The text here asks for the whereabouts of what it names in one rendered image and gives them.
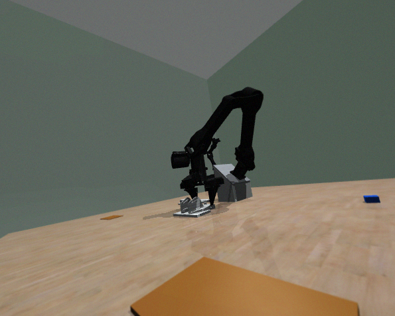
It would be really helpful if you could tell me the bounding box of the small blue block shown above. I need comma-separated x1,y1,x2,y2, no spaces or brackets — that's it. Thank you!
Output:
363,195,380,202

